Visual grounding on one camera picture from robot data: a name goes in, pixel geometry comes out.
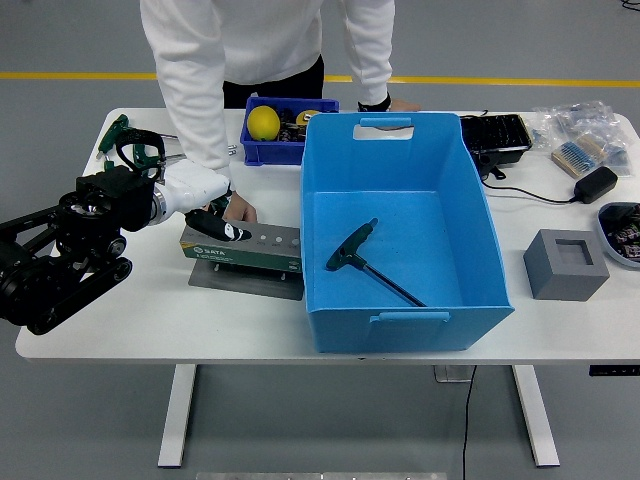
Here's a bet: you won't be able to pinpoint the person's right hand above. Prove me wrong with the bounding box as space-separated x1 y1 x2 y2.
222 190 259 225

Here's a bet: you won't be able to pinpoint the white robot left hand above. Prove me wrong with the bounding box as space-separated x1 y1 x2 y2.
158 159 254 244

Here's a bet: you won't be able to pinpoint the green hex key holder block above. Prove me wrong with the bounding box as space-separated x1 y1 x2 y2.
179 219 303 275

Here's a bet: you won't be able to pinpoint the large green T-handle hex key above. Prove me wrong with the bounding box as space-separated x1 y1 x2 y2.
324 217 429 307

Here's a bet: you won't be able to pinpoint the large blue plastic box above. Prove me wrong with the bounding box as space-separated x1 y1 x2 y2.
299 112 516 355

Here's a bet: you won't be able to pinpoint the black wristband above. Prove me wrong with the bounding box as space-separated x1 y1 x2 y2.
357 92 392 113

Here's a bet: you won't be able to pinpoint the small blue parts bin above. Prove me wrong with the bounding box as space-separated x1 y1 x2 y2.
239 96 341 166

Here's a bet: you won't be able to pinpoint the yellow lemon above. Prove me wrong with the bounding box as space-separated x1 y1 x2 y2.
247 105 280 141

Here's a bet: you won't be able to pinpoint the dark small parts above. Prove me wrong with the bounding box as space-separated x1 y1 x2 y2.
277 107 307 145

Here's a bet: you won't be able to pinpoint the black plastic tray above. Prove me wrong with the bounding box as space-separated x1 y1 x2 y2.
459 113 532 166

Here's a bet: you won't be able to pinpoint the yellow floor tape line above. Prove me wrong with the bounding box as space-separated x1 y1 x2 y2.
0 72 640 89

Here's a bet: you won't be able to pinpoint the person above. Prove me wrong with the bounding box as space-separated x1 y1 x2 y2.
139 0 422 225

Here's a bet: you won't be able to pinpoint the clear bag with blue parts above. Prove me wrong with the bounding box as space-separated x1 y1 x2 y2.
530 99 621 144

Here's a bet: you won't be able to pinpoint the resistor tape bundle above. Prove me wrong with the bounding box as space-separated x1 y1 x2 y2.
551 134 609 177

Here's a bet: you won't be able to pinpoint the black power adapter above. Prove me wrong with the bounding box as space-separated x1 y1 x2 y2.
573 166 619 204

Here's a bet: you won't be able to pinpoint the white table leg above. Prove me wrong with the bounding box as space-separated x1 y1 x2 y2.
157 364 197 469
512 364 560 469

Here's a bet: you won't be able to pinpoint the clear plastic bag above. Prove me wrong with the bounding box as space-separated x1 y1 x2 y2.
599 142 632 176

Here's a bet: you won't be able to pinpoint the grey foam cube block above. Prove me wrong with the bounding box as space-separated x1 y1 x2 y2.
523 228 611 301

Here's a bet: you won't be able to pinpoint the grey-blue bowl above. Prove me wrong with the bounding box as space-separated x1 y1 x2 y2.
597 201 640 271

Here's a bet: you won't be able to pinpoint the small circuit boards pile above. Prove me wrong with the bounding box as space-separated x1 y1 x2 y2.
602 204 640 261

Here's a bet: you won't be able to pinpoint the black table control panel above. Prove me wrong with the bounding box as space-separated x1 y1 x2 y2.
588 365 640 377

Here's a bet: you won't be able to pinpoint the black adapter cable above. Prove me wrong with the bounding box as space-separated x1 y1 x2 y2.
479 149 579 205

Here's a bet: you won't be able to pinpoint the grey under-table bracket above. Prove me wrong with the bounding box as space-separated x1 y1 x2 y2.
433 365 476 384

